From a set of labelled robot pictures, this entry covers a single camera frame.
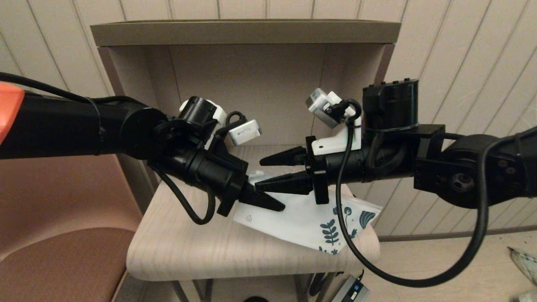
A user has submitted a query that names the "white leaf-print pouch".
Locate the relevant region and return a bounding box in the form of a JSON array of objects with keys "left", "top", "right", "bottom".
[{"left": 233, "top": 170, "right": 383, "bottom": 255}]

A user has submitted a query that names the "light wooden shelf unit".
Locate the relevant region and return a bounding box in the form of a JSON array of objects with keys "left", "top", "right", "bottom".
[{"left": 90, "top": 19, "right": 402, "bottom": 302}]

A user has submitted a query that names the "silver power adapter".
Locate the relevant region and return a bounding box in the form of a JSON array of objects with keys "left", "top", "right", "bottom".
[{"left": 331, "top": 275, "right": 370, "bottom": 302}]

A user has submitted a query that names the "brown wooden baseboard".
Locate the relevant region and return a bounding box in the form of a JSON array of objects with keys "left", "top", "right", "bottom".
[{"left": 378, "top": 226, "right": 537, "bottom": 243}]

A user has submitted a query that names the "brown pink chair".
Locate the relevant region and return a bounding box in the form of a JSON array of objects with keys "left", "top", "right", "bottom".
[{"left": 0, "top": 153, "right": 145, "bottom": 302}]

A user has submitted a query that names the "white right camera bracket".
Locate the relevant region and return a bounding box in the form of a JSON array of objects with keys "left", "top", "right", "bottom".
[{"left": 311, "top": 91, "right": 362, "bottom": 156}]

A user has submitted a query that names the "black left camera cable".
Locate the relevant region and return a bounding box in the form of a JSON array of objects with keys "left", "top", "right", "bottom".
[{"left": 149, "top": 110, "right": 248, "bottom": 225}]

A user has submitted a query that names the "black camera cable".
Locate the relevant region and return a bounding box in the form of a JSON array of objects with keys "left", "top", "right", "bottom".
[
  {"left": 149, "top": 110, "right": 248, "bottom": 225},
  {"left": 327, "top": 99, "right": 537, "bottom": 288}
]

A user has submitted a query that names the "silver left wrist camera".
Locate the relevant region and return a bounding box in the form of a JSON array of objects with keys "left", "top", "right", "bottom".
[{"left": 228, "top": 120, "right": 262, "bottom": 146}]

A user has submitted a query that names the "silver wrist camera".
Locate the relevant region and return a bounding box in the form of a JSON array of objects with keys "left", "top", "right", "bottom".
[
  {"left": 228, "top": 120, "right": 262, "bottom": 146},
  {"left": 305, "top": 88, "right": 337, "bottom": 129}
]

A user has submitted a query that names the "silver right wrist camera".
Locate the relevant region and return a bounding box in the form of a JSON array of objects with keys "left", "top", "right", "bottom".
[{"left": 305, "top": 88, "right": 337, "bottom": 129}]

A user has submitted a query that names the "black right camera cable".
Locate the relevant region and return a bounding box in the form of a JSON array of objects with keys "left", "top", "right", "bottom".
[{"left": 327, "top": 99, "right": 537, "bottom": 288}]

